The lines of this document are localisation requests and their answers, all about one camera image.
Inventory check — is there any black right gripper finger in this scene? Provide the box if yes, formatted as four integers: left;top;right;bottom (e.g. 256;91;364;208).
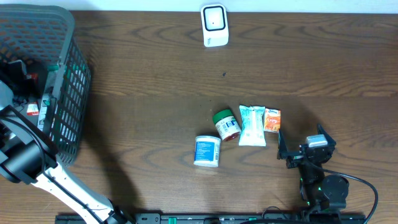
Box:
317;124;336;147
277;129;302;159

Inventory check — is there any red snack package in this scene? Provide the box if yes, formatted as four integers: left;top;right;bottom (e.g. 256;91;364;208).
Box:
25;73;40;116

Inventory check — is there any green white wipes pack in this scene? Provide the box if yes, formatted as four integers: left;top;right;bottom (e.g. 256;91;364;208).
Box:
238;105;266;147

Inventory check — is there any orange Kleenex tissue pack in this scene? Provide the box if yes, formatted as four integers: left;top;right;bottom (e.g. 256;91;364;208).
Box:
264;108;281;133

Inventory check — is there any green lid jar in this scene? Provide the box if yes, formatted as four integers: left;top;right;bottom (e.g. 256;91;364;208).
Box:
212;109;241;141

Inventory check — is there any white round tub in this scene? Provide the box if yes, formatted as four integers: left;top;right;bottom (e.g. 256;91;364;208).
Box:
193;136;221;167

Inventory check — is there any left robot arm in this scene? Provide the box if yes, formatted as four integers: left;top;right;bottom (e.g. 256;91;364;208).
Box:
1;60;135;223

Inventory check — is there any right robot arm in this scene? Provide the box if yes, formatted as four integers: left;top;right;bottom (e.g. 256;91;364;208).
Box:
277;124;349;220

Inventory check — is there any white barcode scanner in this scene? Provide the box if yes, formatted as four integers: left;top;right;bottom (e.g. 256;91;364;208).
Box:
200;4;229;47

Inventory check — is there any grey plastic shopping basket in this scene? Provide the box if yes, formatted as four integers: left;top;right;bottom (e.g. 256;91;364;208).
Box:
1;4;91;166

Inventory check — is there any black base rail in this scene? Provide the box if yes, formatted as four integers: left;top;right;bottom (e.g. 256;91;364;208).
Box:
55;212;367;224

